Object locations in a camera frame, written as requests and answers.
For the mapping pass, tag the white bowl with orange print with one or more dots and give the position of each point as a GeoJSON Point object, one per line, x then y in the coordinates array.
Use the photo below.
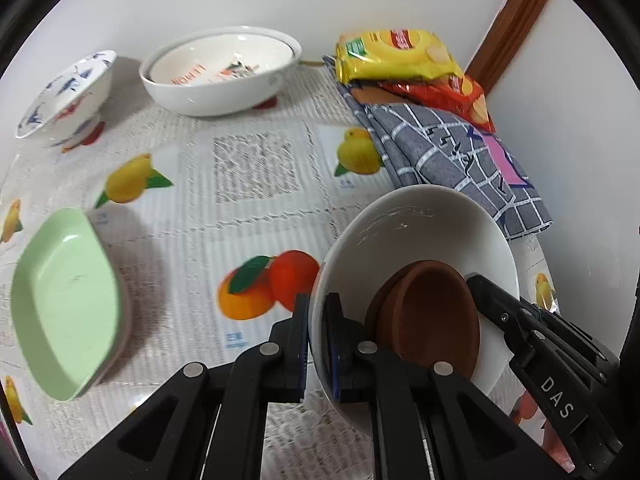
{"type": "Point", "coordinates": [215, 60]}

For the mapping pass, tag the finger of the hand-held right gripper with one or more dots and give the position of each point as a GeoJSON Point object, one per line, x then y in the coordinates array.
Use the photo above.
{"type": "Point", "coordinates": [500, 310]}

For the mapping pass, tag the light green plate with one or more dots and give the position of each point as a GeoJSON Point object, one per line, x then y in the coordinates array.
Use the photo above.
{"type": "Point", "coordinates": [65, 300]}

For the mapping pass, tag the grey checked cloth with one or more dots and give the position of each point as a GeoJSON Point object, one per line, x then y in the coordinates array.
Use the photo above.
{"type": "Point", "coordinates": [440, 155]}

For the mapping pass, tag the brown packet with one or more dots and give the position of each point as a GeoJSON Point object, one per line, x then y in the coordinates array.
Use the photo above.
{"type": "Point", "coordinates": [370, 94]}

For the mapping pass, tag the blue crane pattern bowl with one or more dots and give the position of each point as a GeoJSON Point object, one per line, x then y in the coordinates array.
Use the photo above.
{"type": "Point", "coordinates": [65, 100]}

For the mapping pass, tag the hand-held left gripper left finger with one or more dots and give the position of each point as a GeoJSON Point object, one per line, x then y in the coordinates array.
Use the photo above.
{"type": "Point", "coordinates": [300, 360]}

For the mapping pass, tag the plain white bowl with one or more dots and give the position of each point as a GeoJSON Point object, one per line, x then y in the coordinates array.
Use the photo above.
{"type": "Point", "coordinates": [415, 230]}

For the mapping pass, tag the small brown bowl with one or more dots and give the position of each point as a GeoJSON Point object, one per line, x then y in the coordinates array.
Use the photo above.
{"type": "Point", "coordinates": [372, 315]}
{"type": "Point", "coordinates": [430, 320]}

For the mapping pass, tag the yellow snack packet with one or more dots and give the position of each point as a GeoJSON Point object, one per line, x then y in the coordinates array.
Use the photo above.
{"type": "Point", "coordinates": [395, 55]}

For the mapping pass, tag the large white bowl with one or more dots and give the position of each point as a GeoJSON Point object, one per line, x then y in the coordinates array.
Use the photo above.
{"type": "Point", "coordinates": [215, 100]}

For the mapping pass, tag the brown wooden door frame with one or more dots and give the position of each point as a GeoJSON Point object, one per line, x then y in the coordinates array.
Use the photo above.
{"type": "Point", "coordinates": [510, 25]}

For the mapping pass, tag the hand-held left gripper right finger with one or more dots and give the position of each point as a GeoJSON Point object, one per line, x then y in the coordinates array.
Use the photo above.
{"type": "Point", "coordinates": [334, 360]}

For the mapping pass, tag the red snack packet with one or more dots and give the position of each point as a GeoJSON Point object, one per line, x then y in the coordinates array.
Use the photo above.
{"type": "Point", "coordinates": [455, 95]}

